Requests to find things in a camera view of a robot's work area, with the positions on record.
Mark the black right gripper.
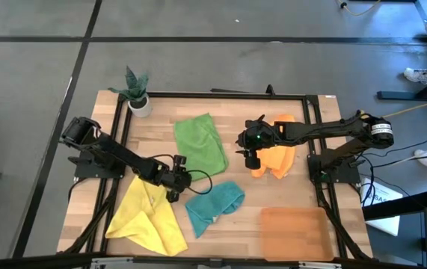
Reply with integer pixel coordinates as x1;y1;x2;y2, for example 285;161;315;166
235;114;277;171

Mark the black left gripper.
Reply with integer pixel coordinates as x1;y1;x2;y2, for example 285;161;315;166
156;154;194;205

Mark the green microfiber towel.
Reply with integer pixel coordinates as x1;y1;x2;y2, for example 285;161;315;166
173;113;230;182

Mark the teal microfiber towel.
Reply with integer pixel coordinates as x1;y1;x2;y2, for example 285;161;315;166
185;181;246;239

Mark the orange microfiber towel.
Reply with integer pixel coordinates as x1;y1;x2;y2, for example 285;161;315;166
250;114;297;180

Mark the yellow microfiber towel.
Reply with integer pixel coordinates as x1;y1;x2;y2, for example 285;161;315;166
104;175;188;258

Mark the orange plastic basket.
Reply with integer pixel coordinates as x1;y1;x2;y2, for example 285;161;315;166
260;207;334;262

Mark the potted plant in grey pot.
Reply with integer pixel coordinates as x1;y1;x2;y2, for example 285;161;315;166
107;66;153;118

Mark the silver aluminium bar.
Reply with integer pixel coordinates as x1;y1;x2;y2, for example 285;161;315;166
89;256;343;269

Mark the white printed box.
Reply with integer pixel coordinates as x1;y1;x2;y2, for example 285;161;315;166
360;178;404;237

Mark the black horizontal bar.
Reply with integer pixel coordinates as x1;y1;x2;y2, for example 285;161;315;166
0;253;427;269

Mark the black beam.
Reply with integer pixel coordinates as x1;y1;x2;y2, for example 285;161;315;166
362;188;427;221

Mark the black desk base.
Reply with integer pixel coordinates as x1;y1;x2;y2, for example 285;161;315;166
376;69;427;102

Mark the black left wrist camera cable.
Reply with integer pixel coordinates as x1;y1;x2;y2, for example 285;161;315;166
186;170;214;196

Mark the black metal table frame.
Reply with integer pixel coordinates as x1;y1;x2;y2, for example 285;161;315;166
61;91;373;262

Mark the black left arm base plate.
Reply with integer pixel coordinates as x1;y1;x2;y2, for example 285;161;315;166
73;155;128;179

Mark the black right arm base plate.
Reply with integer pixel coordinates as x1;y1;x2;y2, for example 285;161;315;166
307;153;362;185

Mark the yellow extension cable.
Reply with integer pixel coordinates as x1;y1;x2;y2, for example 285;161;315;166
383;92;427;119

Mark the yellow cable with black plug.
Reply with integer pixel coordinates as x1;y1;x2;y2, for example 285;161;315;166
337;0;382;16

